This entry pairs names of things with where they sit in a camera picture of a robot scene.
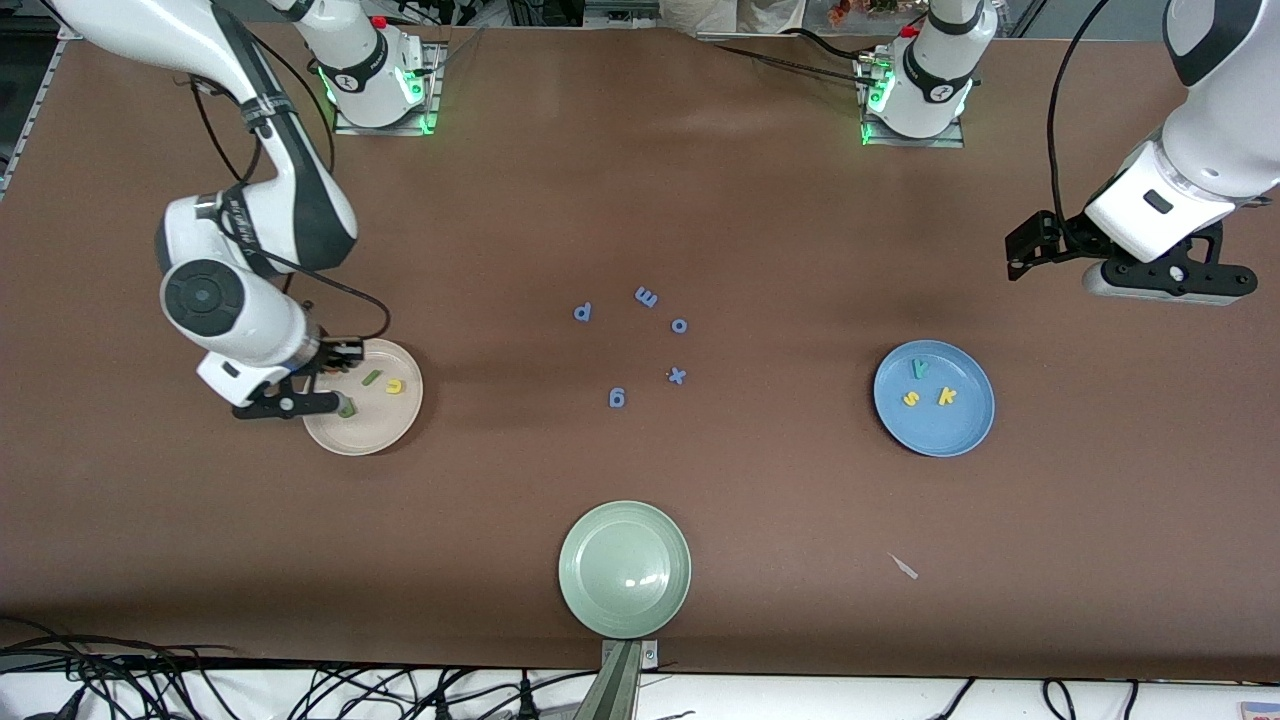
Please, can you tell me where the beige round plate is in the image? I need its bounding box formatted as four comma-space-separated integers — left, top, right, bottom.
302, 338, 424, 457

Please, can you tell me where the blue round plate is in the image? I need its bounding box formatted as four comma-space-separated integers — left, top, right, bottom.
873, 340, 996, 458

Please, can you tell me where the pale green round plate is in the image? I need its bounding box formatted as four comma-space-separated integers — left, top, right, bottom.
558, 500, 693, 639

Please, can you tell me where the person in beige clothes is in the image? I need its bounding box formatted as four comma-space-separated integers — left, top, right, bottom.
660, 0, 806, 33

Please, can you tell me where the long looping black cable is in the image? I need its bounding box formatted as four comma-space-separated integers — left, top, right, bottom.
235, 245, 392, 346

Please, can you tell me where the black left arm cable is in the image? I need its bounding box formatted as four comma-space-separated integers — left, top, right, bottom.
1046, 0, 1113, 246

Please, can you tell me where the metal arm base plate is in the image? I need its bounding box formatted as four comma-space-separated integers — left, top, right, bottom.
860, 55, 967, 149
333, 42, 448, 136

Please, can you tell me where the black cable to arm base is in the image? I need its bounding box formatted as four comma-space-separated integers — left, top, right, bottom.
700, 35, 876, 89

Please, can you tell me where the aluminium frame rail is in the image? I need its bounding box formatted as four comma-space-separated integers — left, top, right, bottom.
0, 30, 69, 201

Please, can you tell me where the grey metal camera pole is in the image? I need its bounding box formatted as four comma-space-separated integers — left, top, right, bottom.
575, 640, 661, 720

